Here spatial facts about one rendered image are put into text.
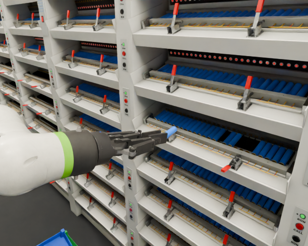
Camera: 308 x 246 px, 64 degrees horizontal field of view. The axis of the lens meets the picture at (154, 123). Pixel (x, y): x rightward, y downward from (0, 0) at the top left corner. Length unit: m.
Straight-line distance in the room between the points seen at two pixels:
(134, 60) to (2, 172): 0.67
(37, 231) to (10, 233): 0.18
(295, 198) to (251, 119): 0.23
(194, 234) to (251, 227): 0.28
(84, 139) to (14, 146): 0.12
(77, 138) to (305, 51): 0.52
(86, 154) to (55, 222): 1.59
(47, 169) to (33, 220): 1.69
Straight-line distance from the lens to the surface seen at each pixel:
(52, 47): 1.57
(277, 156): 0.82
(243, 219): 0.92
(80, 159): 0.49
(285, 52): 0.66
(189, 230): 1.12
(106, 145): 0.53
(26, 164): 0.45
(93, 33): 1.17
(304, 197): 0.75
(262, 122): 0.71
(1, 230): 2.17
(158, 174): 1.08
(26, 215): 2.21
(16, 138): 0.46
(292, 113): 0.72
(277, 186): 0.77
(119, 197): 1.52
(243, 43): 0.69
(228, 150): 0.83
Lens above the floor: 1.35
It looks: 22 degrees down
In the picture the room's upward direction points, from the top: straight up
